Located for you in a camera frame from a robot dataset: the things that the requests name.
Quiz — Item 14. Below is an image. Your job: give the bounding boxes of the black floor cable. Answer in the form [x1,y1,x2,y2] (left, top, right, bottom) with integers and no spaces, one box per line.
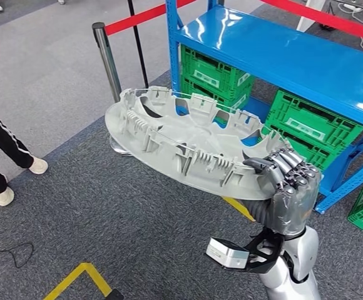
[0,236,35,269]

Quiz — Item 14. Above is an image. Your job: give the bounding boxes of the chrome stanchion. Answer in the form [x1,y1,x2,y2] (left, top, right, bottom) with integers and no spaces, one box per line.
[92,21,133,158]

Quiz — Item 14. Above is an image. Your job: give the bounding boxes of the blue metal shelf rack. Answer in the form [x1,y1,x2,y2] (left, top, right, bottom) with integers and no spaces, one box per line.
[165,0,363,215]

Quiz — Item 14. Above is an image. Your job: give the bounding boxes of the white desk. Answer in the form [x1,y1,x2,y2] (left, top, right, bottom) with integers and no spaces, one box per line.
[296,0,326,33]

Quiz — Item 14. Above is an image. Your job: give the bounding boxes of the black pole stanchion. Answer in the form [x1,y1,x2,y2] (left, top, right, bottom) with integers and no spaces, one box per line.
[126,0,150,90]

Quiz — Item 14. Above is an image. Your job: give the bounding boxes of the black camera mounting bracket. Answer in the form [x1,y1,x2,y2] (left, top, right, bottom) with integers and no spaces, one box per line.
[243,227,286,275]

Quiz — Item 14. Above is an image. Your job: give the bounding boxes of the grey plastic wheel cover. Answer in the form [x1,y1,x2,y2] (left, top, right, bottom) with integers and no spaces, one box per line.
[104,86,295,201]

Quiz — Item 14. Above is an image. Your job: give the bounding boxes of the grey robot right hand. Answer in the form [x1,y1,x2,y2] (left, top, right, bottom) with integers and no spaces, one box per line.
[243,148,322,237]

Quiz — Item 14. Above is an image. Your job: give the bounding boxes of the yellow floor tape square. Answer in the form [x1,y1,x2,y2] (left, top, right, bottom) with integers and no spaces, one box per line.
[43,262,114,300]

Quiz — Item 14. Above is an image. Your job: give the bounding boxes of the white power strip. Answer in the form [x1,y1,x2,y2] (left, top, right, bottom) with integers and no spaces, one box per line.
[342,2,363,13]

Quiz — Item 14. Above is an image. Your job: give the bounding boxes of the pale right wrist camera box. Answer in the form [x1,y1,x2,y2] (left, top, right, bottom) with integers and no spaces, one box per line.
[205,236,252,271]

